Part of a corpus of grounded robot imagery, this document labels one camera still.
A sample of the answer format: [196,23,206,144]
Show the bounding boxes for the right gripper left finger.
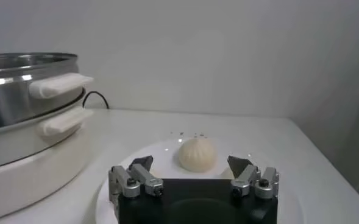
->
[108,155,165,203]

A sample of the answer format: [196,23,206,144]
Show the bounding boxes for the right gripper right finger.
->
[227,155,280,200]

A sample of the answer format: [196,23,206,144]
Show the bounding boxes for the white pleated baozi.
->
[178,137,217,173]

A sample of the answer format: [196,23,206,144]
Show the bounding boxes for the large white plate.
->
[95,136,305,224]

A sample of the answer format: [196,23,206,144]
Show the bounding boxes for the scattered dark crumbs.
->
[169,131,209,138]

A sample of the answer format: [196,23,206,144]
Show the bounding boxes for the white electric cooker base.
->
[0,91,94,222]

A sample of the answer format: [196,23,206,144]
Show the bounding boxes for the black cooker power cord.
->
[82,90,110,110]

